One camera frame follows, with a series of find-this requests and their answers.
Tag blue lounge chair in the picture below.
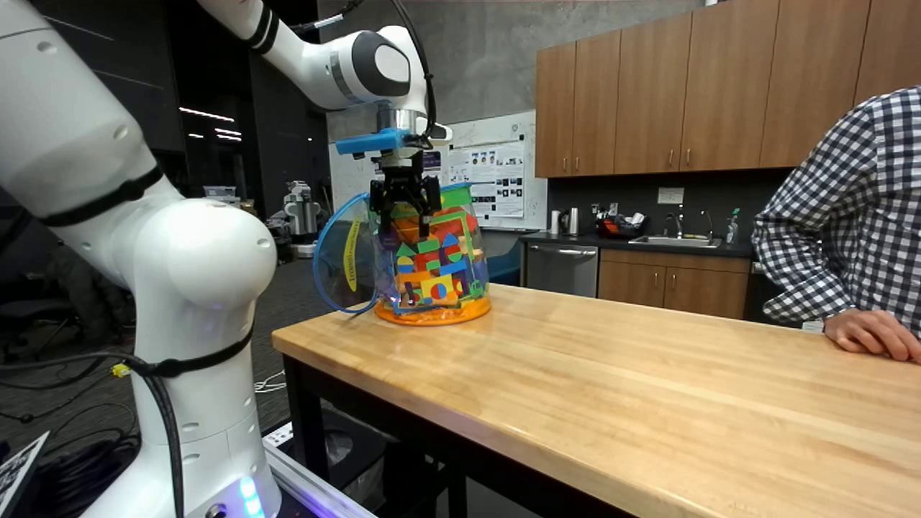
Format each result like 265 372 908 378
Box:
485 247 528 289

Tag wooden upper wall cabinets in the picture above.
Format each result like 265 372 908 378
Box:
534 0 921 183

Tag steel kitchen sink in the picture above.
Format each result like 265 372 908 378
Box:
624 230 725 253

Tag checkered shirt person right hand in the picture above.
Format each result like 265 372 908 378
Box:
820 309 921 368

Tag wooden lower sink cabinet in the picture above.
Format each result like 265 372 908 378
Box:
597 247 758 323

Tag robot base platform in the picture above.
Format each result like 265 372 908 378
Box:
206 422 384 518

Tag grey lab equipment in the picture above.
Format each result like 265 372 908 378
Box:
265 176 326 245

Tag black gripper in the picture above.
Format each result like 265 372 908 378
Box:
370 155 446 234

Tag stainless steel dishwasher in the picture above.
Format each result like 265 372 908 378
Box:
521 238 606 300

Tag dark countertop appliance cluster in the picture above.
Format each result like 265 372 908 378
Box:
591 201 650 242

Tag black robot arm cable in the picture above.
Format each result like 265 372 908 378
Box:
111 353 191 518

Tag white wall whiteboard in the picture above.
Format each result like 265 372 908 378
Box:
326 107 554 235

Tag person in checkered shirt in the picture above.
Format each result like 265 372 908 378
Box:
752 84 921 340

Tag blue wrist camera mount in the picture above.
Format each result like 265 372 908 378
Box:
334 126 414 162

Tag jar of colourful blocks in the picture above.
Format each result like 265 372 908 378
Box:
371 181 496 332

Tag clear round blue-rimmed bag lid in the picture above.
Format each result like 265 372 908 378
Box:
308 191 385 320

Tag printed poster on whiteboard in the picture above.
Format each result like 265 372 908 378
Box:
439 142 534 230

